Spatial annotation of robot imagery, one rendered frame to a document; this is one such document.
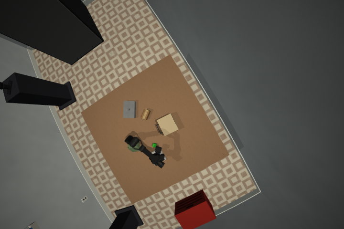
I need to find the brown cardboard box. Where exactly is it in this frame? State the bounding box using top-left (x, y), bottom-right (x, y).
top-left (141, 109), bottom-right (151, 120)

